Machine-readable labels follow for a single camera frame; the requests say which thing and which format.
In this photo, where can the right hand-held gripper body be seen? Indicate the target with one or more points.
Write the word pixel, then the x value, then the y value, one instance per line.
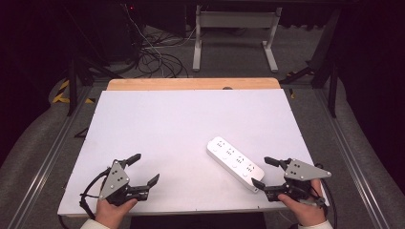
pixel 302 171

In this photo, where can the black metal stand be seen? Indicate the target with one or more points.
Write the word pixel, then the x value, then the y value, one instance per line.
pixel 72 86
pixel 332 82

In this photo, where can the person's right hand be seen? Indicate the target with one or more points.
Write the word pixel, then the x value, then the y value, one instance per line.
pixel 307 211

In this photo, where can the white metal desk frame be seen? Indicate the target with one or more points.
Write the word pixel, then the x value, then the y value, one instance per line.
pixel 235 19

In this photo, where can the dark equipment cabinet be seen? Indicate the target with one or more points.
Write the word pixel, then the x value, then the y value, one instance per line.
pixel 122 31

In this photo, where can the aluminium floor rail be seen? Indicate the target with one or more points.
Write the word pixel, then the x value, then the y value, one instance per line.
pixel 47 162
pixel 353 165

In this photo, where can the person's left hand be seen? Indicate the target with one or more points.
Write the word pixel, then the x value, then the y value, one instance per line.
pixel 110 213

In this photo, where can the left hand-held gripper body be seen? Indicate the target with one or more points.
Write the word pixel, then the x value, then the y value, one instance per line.
pixel 114 179

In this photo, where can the yellow and black hazard tape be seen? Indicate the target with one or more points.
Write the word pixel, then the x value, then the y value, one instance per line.
pixel 60 97

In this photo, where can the white power strip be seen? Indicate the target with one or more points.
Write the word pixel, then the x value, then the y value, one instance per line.
pixel 234 162

